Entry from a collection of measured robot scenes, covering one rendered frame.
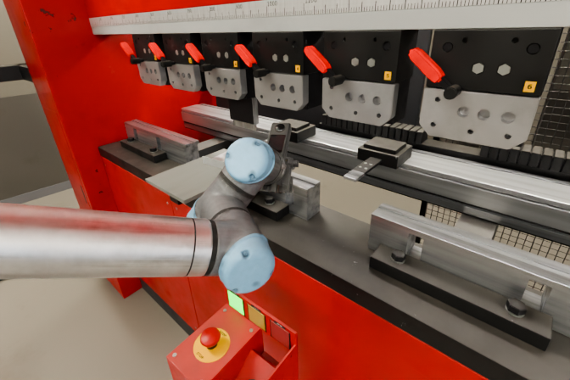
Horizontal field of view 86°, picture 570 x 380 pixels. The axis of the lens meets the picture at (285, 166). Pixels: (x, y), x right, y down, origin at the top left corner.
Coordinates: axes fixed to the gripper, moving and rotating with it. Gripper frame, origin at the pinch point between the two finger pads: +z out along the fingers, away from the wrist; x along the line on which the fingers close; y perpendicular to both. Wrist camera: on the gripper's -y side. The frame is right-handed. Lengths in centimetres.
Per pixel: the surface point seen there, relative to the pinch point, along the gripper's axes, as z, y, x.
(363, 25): -28.9, -22.7, 17.6
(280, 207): 0.3, 11.4, -1.0
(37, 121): 131, -38, -242
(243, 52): -17.8, -23.8, -8.2
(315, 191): 0.3, 6.5, 8.4
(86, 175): 38, 5, -99
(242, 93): -7.4, -17.6, -11.4
